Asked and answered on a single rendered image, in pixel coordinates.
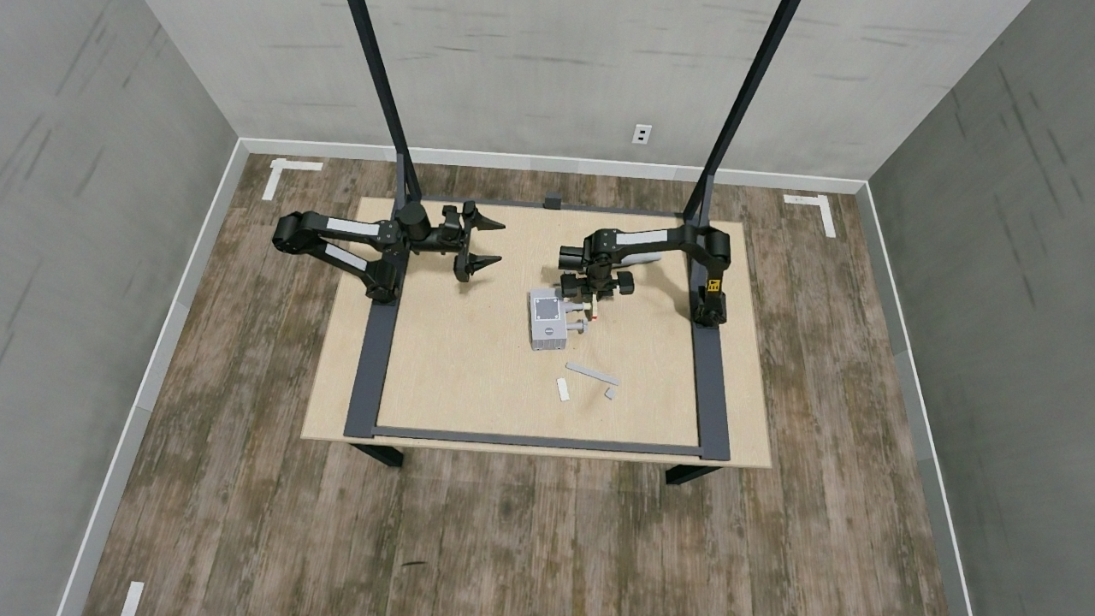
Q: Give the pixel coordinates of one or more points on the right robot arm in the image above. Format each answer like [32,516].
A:
[302,232]

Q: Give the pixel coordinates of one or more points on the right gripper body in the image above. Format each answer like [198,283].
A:
[460,266]

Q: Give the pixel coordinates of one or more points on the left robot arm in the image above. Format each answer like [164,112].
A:
[608,246]

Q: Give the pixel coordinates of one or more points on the grey camshaft with large gear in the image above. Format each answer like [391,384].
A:
[591,306]

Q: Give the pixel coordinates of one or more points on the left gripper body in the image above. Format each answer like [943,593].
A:
[569,284]

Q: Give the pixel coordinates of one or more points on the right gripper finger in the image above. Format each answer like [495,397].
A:
[484,223]
[477,262]

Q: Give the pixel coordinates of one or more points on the dark grey rail border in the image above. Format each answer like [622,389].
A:
[712,422]

